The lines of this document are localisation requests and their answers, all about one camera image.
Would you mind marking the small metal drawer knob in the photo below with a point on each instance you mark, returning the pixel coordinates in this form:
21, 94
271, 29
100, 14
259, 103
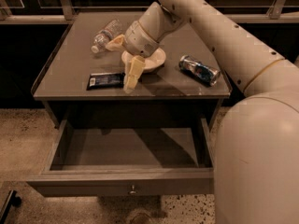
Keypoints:
133, 190

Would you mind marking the open grey top drawer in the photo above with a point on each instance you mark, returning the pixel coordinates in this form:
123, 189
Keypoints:
158, 161

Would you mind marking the white paper bowl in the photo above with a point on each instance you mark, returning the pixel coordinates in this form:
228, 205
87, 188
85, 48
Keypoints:
151, 63

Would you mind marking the clear plastic water bottle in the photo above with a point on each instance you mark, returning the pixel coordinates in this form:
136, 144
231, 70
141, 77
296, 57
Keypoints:
105, 35

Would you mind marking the blue silver soda can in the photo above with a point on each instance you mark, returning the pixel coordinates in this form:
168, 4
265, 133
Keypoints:
206, 74

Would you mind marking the black object on floor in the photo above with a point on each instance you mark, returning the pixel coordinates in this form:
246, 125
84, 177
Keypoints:
12, 199

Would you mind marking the dark blue rxbar wrapper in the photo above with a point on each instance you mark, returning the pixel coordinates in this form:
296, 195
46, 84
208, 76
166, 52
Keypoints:
105, 80

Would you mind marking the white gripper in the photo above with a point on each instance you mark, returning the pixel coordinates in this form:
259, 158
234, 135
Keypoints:
139, 41

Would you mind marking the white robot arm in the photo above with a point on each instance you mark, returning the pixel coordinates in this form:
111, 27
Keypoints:
256, 163

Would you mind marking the grey wooden cabinet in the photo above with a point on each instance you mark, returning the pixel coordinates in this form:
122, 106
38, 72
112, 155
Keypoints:
164, 97

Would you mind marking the metal railing frame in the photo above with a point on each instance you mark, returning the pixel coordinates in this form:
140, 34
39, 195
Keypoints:
62, 3

